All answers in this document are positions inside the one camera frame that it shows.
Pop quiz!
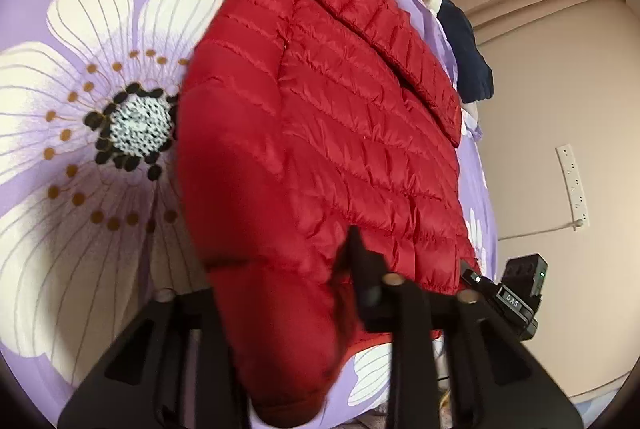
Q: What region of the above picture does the white power cable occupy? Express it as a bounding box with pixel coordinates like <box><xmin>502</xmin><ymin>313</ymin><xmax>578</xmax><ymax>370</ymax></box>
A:
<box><xmin>497</xmin><ymin>219</ymin><xmax>584</xmax><ymax>243</ymax></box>

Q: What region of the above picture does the white power strip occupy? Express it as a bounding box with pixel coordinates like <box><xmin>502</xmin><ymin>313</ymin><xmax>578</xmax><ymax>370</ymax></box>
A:
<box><xmin>555</xmin><ymin>141</ymin><xmax>590</xmax><ymax>233</ymax></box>

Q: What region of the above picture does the red puffer jacket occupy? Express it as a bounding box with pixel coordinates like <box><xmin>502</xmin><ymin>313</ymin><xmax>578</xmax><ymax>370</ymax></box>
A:
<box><xmin>175</xmin><ymin>0</ymin><xmax>482</xmax><ymax>428</ymax></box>

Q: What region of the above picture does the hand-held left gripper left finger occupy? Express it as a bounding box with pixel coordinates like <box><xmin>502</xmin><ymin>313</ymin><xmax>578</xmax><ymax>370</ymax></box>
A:
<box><xmin>57</xmin><ymin>288</ymin><xmax>252</xmax><ymax>429</ymax></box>

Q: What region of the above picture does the dark navy garment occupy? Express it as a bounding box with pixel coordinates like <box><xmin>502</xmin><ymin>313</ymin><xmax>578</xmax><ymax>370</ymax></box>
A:
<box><xmin>437</xmin><ymin>0</ymin><xmax>495</xmax><ymax>104</ymax></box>

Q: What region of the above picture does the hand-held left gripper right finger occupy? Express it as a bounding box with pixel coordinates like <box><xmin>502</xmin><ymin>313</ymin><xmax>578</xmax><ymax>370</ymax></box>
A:
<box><xmin>344</xmin><ymin>225</ymin><xmax>585</xmax><ymax>429</ymax></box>

